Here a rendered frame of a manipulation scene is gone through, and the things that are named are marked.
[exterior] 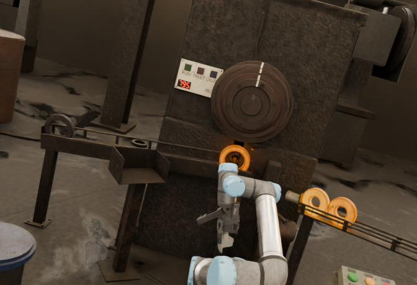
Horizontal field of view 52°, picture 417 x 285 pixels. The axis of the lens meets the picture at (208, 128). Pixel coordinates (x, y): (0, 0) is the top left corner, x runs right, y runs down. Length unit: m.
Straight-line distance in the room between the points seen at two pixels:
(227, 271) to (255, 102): 1.25
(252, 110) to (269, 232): 1.04
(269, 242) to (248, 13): 1.52
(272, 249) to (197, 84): 1.41
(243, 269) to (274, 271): 0.10
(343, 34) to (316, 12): 0.20
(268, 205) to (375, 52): 5.35
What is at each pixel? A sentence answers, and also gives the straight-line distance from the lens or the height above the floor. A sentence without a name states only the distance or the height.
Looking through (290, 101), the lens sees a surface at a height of 1.18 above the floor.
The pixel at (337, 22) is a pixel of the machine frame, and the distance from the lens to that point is 2.64.
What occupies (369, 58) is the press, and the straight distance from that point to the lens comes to 6.73.
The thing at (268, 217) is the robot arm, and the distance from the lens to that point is 1.53.
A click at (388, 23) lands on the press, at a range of 6.78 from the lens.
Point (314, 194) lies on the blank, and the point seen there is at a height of 0.75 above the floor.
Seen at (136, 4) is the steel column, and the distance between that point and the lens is 5.19.
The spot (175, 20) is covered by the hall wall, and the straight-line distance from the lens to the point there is 8.70.
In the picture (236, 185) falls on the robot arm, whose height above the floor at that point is 0.94.
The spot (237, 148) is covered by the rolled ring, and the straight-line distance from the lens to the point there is 2.55.
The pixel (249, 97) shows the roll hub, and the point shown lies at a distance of 2.38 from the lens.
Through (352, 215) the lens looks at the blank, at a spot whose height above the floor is 0.74.
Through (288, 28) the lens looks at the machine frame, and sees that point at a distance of 2.61.
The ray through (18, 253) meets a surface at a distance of 1.92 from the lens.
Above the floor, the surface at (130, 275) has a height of 0.01.
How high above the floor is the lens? 1.45
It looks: 13 degrees down
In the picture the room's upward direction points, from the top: 15 degrees clockwise
